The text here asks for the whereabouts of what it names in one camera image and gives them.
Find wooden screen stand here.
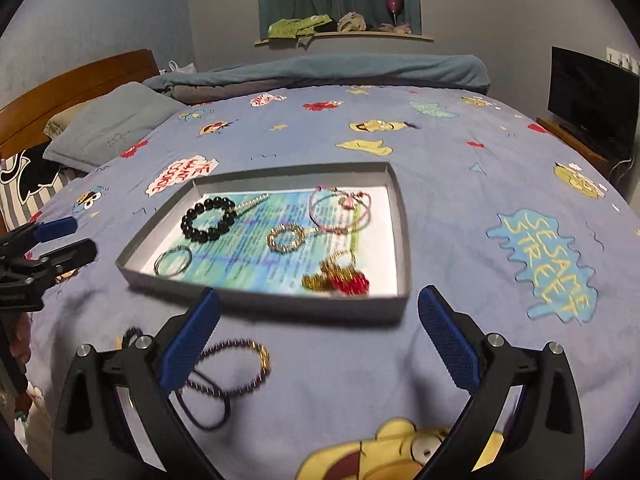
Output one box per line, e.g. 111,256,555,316
536,117,609,171

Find grey folded blanket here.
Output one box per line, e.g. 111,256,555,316
155,52,491,95
170,84,241,106

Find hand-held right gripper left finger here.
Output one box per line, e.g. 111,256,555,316
51,287,223,480

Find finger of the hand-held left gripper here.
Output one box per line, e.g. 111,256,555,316
0,238,98,287
0,216,79,257

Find thin silver bangle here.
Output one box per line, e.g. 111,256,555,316
154,246,194,277

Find white wall sockets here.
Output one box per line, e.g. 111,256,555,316
606,47,640,74

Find pink cord bracelet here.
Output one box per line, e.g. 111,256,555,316
308,185,376,235

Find green cloth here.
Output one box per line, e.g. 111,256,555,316
267,14,333,40

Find blue cartoon printed blanket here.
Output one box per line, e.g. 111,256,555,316
0,82,640,480

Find black flat screen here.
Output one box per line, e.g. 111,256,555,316
547,46,640,158

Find large black bead bracelet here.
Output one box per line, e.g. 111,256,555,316
181,196,237,241

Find red bead gold bracelet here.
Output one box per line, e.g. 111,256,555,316
301,250,372,297

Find printed paper sheet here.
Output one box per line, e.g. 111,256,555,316
142,187,398,297

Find gold bead toggle bracelet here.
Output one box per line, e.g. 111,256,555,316
266,223,321,254

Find wooden headboard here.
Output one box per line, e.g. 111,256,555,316
0,49,161,161

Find beige pillow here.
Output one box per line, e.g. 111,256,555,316
44,100,96,139

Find striped cartoon pillow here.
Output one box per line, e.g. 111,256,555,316
0,149,81,233

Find shallow grey cardboard box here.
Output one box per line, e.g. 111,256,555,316
115,161,412,326

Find beige plush toy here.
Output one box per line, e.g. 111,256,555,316
337,11,368,34

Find purple bead bracelet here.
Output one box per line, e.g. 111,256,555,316
185,338,273,399

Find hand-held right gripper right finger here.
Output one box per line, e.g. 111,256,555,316
417,285,586,480

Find wooden window shelf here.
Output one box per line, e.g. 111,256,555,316
254,31,435,47

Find black hair tie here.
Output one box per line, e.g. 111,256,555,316
172,367,234,431

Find silver ring pearl bar bracelet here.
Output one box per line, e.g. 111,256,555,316
234,192,272,214

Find grey pillow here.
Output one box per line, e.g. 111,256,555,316
42,81,186,173

